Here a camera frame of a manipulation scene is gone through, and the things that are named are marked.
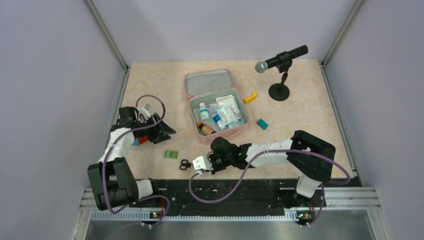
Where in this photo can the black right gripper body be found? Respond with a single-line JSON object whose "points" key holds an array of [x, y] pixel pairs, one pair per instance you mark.
{"points": [[219, 163]]}

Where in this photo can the brown bottle orange cap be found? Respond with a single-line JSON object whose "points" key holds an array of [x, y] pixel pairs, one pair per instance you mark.
{"points": [[205, 129]]}

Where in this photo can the white blue dropper bottle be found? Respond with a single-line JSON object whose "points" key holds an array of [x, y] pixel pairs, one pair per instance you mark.
{"points": [[217, 119]]}

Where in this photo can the black handled scissors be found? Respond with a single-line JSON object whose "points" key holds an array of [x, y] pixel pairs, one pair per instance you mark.
{"points": [[185, 164]]}

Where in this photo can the small white capped vial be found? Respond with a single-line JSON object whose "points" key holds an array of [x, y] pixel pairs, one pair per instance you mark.
{"points": [[203, 112]]}

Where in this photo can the pink medicine case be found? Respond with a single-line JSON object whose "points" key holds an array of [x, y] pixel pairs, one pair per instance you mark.
{"points": [[206, 87]]}

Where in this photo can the white gauze packet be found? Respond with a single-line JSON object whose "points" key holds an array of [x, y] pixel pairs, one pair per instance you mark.
{"points": [[228, 100]]}

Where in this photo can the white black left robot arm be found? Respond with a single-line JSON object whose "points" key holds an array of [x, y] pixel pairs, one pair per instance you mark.
{"points": [[111, 180]]}

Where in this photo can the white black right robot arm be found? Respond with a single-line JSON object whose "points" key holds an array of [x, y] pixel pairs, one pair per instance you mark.
{"points": [[311, 155]]}

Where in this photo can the colourful toy block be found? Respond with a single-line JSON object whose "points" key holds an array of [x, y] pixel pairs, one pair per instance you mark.
{"points": [[140, 140]]}

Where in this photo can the green small packet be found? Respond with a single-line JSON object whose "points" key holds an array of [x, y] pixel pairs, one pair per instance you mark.
{"points": [[171, 154]]}

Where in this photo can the teal small box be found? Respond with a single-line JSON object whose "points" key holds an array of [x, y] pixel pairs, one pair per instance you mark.
{"points": [[262, 124]]}

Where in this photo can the yellow plastic piece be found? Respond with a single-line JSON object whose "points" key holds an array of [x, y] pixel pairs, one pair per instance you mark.
{"points": [[249, 99]]}

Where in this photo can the black microphone on stand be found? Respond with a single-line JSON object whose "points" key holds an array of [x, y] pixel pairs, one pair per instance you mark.
{"points": [[282, 61]]}

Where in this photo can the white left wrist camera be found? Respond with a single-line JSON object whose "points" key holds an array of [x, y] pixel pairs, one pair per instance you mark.
{"points": [[144, 112]]}

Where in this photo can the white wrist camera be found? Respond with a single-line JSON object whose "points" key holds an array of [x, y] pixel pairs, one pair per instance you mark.
{"points": [[202, 164], [144, 112]]}

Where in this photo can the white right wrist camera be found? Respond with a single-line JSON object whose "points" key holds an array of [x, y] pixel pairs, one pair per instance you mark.
{"points": [[202, 164]]}

